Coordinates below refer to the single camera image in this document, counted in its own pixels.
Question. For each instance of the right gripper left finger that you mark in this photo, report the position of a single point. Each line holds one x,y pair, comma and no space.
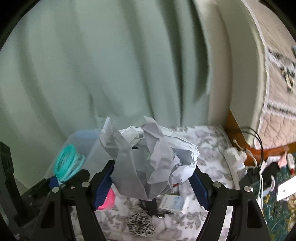
54,220

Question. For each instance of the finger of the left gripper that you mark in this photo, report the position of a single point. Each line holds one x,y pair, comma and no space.
53,182

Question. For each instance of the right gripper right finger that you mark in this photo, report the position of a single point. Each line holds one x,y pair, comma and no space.
247,221

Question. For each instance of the pink round pocket mirror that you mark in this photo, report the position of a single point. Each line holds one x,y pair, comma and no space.
109,201

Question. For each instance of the leopard print scrunchie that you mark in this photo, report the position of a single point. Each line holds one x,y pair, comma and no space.
140,225

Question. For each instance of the white medicine box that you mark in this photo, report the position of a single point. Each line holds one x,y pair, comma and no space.
174,203

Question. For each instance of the white paper ball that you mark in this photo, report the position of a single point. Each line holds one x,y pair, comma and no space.
149,159

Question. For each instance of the clear plastic storage bin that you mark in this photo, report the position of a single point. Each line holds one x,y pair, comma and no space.
87,143

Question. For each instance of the white power strip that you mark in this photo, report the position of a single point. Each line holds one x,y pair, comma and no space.
235,160

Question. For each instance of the floral grey bed sheet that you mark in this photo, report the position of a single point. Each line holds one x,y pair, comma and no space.
211,142

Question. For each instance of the black hair clip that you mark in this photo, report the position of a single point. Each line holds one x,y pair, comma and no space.
151,209

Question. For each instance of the quilted beige blanket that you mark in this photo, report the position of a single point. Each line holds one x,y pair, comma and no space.
276,125

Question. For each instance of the mint green curtain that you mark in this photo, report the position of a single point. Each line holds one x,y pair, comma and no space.
68,65

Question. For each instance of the cream wall column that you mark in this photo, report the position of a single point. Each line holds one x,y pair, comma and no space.
236,59

